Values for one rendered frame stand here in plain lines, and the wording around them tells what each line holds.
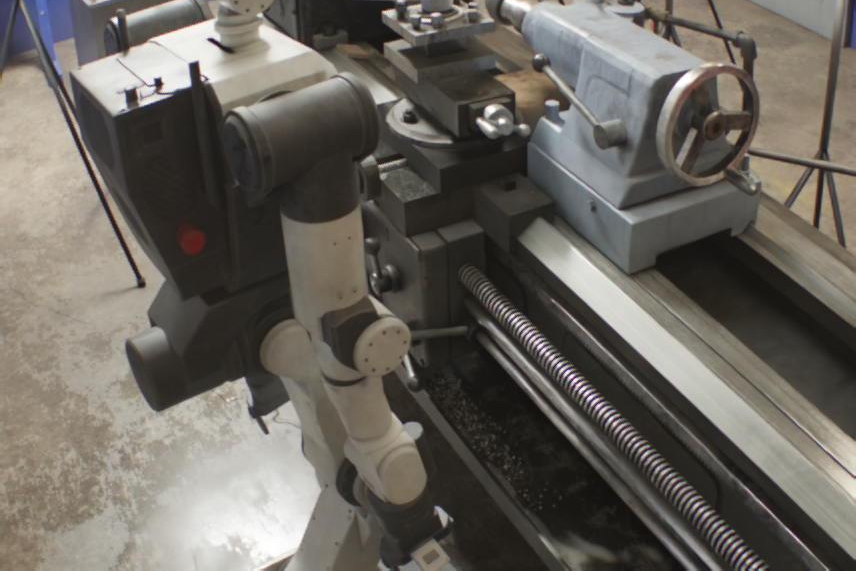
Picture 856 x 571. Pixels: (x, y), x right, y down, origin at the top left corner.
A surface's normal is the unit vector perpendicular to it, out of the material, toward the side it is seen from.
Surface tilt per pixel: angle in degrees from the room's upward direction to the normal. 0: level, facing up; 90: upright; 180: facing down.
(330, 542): 60
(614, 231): 90
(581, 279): 36
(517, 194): 0
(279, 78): 41
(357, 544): 90
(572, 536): 0
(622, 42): 0
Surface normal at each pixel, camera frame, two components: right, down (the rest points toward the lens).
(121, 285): -0.04, -0.83
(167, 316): -0.60, -0.34
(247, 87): 0.36, -0.34
